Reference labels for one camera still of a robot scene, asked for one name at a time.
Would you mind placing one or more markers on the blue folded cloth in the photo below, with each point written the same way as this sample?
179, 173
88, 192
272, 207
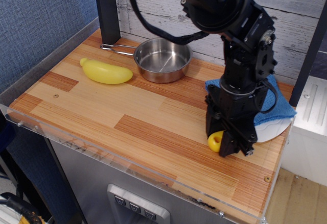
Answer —
282, 109

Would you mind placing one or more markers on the black vertical post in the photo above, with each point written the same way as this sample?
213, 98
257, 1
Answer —
109, 21
309, 59

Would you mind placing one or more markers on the silver button control panel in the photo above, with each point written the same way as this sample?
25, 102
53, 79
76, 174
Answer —
137, 204

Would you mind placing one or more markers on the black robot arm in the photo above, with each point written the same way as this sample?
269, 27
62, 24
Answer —
248, 35

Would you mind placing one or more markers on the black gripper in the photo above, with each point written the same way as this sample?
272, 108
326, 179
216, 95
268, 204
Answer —
234, 114

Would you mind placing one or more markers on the stainless steel cabinet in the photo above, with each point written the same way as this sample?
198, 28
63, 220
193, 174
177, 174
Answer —
89, 178

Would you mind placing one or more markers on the black left vertical post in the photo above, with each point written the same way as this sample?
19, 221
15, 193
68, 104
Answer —
109, 21

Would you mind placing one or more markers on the clear acrylic front guard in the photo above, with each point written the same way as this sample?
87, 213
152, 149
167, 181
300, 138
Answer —
167, 157

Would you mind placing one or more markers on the stainless steel pot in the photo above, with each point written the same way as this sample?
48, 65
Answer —
158, 60

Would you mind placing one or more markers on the white side counter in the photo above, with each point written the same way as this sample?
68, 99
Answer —
305, 152

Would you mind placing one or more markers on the yellow black object bottom left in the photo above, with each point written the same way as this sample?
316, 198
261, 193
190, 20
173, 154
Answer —
14, 212

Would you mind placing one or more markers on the yellow plastic banana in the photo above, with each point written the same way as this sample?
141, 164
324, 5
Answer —
105, 73

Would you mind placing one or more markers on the black right vertical post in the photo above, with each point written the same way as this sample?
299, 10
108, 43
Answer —
309, 59

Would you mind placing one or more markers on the yellow handled white toy knife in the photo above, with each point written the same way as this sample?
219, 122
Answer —
265, 132

